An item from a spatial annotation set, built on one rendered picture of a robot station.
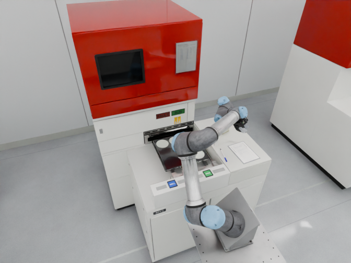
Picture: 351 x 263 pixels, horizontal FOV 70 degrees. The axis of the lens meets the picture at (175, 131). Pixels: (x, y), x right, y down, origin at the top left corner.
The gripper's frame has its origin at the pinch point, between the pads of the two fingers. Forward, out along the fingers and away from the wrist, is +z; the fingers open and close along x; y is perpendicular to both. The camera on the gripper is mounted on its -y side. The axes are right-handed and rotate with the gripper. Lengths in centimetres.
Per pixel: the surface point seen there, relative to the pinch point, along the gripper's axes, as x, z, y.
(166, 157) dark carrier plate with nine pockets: -41, -22, -41
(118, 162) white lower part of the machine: -57, -33, -84
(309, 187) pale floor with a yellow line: 37, 147, -11
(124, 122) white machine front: -35, -59, -60
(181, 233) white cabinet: -81, 26, -39
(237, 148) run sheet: -11.3, 6.1, -4.7
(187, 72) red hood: 9, -58, -19
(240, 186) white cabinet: -33.7, 23.9, -2.6
